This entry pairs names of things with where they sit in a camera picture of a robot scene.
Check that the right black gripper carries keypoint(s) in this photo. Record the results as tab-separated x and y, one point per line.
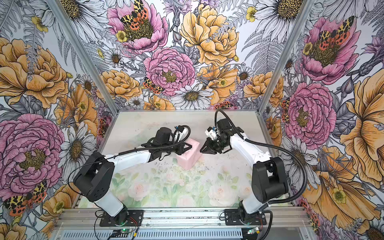
209	148

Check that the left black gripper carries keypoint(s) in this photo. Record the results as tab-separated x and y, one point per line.
181	145

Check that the purple wrapping paper sheet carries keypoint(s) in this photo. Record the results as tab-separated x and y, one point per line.
188	159

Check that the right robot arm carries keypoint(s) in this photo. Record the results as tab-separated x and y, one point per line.
268	178

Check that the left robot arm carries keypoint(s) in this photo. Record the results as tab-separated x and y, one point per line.
94	178

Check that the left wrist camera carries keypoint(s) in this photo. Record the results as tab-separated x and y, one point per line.
165	136

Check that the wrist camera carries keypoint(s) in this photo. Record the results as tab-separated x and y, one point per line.
223	127
165	136

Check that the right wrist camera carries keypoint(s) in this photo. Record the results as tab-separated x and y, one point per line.
223	127

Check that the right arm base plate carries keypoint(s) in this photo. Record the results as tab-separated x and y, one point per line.
238	217

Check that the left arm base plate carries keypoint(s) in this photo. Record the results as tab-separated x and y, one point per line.
125	218

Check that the white slotted cable duct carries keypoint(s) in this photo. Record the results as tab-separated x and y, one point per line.
153	234

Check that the aluminium front rail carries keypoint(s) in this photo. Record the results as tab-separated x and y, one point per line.
178	218

